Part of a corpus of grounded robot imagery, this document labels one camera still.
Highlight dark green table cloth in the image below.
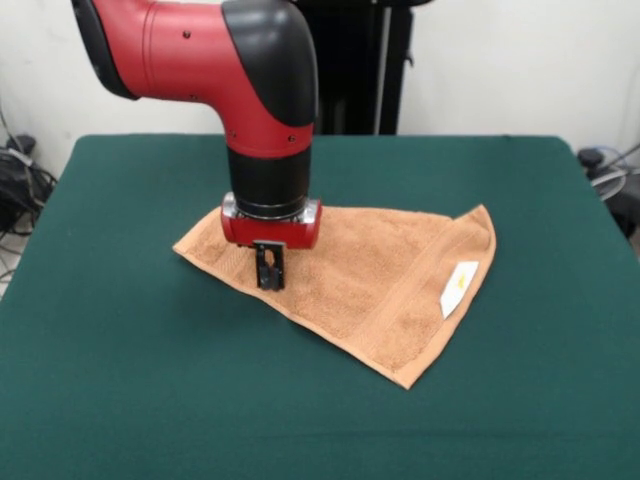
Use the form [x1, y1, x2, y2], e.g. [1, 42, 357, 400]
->
[0, 133, 640, 480]

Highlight orange terry towel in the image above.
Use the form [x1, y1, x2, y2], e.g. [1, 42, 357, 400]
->
[172, 203, 498, 391]

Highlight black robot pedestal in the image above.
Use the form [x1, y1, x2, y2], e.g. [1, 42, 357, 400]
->
[294, 0, 416, 136]

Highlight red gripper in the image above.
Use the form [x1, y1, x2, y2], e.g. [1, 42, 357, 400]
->
[219, 192, 323, 292]

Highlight black cable tangle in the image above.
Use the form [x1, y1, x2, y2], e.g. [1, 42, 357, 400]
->
[0, 99, 59, 296]

